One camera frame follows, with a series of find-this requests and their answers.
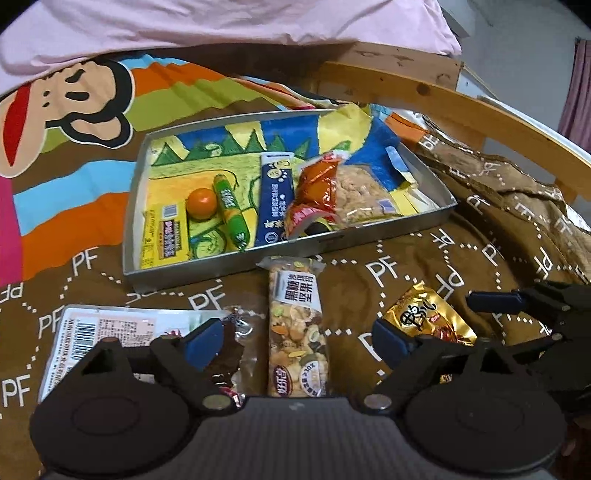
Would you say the gold foil snack packet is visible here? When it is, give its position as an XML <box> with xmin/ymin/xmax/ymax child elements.
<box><xmin>383</xmin><ymin>280</ymin><xmax>479</xmax><ymax>384</ymax></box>

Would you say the blue calcium stick packet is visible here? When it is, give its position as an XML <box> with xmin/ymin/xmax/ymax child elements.
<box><xmin>254</xmin><ymin>152</ymin><xmax>294</xmax><ymax>247</ymax></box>

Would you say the wooden bed rail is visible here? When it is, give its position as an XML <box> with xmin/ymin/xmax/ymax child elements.
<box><xmin>314</xmin><ymin>42</ymin><xmax>590</xmax><ymax>202</ymax></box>

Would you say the orange chicken snack packet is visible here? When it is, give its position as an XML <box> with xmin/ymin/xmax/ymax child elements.
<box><xmin>284</xmin><ymin>150</ymin><xmax>349</xmax><ymax>239</ymax></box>

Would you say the dinosaur print cloth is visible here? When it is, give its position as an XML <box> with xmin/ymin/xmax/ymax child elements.
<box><xmin>140</xmin><ymin>102</ymin><xmax>445</xmax><ymax>266</ymax></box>

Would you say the dark jerky clear packet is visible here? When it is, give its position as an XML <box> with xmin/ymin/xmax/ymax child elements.
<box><xmin>204</xmin><ymin>306</ymin><xmax>269</xmax><ymax>404</ymax></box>

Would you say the mixed nut bar packet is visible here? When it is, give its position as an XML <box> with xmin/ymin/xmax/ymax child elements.
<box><xmin>259</xmin><ymin>256</ymin><xmax>329</xmax><ymax>398</ymax></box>

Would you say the pink curtain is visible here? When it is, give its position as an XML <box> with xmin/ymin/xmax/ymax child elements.
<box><xmin>558</xmin><ymin>39</ymin><xmax>591</xmax><ymax>152</ymax></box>

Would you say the pink bed sheet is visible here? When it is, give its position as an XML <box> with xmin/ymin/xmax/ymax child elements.
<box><xmin>1</xmin><ymin>1</ymin><xmax>462</xmax><ymax>93</ymax></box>

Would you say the grey metal tray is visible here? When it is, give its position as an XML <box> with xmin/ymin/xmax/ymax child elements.
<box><xmin>121</xmin><ymin>107</ymin><xmax>459</xmax><ymax>293</ymax></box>

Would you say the rice cracker clear packet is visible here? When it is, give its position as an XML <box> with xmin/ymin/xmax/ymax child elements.
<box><xmin>335</xmin><ymin>164</ymin><xmax>400</xmax><ymax>226</ymax></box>

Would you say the white spicy bean packet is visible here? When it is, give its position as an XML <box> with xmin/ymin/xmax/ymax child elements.
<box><xmin>38</xmin><ymin>305</ymin><xmax>226</xmax><ymax>401</ymax></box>

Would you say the person right hand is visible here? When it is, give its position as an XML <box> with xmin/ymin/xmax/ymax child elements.
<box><xmin>560</xmin><ymin>438</ymin><xmax>577</xmax><ymax>457</ymax></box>

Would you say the yellow snack bar packet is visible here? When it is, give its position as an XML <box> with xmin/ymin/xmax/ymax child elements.
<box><xmin>139</xmin><ymin>202</ymin><xmax>190</xmax><ymax>269</ymax></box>

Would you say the green sausage stick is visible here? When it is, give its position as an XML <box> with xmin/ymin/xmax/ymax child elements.
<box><xmin>213</xmin><ymin>174</ymin><xmax>250</xmax><ymax>251</ymax></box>

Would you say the orange mandarin fruit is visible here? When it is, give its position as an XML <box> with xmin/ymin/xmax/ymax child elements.
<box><xmin>185</xmin><ymin>188</ymin><xmax>217</xmax><ymax>221</ymax></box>

